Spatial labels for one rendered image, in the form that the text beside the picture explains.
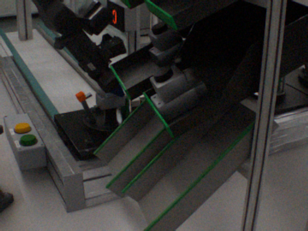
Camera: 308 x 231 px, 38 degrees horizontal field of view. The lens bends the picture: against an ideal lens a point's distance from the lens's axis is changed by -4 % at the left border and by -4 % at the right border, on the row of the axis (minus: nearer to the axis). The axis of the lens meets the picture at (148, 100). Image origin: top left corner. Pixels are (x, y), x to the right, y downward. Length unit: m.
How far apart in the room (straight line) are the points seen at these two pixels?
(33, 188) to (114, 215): 0.23
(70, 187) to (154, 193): 0.25
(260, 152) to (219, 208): 0.40
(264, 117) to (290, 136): 0.66
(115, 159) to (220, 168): 0.31
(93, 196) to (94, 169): 0.08
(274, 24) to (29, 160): 0.72
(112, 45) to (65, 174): 0.32
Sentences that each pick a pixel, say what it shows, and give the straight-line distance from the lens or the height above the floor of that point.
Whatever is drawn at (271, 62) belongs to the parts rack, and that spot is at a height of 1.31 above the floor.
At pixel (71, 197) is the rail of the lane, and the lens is 1.05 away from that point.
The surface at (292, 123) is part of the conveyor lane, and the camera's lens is 1.32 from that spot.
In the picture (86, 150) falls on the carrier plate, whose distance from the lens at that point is 1.08.
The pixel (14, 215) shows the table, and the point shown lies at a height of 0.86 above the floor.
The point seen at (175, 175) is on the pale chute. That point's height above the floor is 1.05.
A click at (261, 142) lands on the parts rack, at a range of 0.70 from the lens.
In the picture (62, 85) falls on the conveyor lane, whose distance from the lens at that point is 1.59.
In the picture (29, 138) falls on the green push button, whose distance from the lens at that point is 1.15.
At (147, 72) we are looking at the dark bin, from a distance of 0.85.
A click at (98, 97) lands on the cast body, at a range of 1.14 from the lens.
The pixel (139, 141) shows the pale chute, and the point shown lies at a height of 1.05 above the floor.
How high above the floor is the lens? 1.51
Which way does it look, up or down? 24 degrees down
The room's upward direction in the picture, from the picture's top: 1 degrees clockwise
